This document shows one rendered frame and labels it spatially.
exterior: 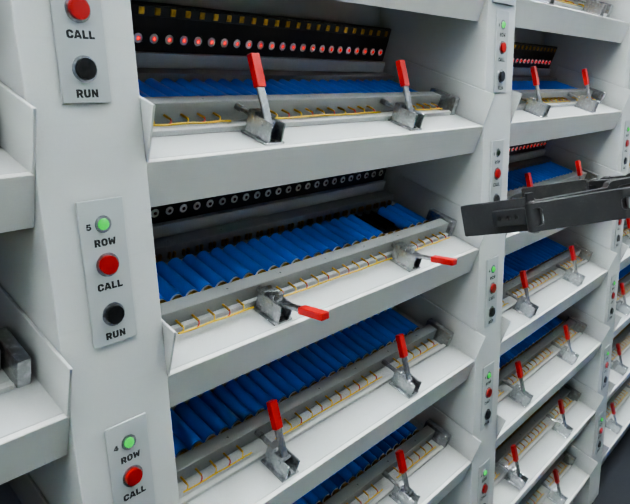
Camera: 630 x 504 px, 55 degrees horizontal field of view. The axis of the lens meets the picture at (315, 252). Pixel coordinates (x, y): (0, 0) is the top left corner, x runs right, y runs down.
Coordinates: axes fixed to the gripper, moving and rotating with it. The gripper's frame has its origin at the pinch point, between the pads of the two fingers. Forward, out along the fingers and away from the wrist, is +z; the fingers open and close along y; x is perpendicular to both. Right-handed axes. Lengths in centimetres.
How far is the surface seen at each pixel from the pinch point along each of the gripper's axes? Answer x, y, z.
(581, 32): 27, 73, 14
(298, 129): 12.8, -7.4, 20.1
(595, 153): 2, 100, 24
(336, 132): 11.9, -2.6, 18.6
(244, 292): -4.2, -16.5, 24.3
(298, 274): -4.2, -7.7, 24.3
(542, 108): 13, 55, 17
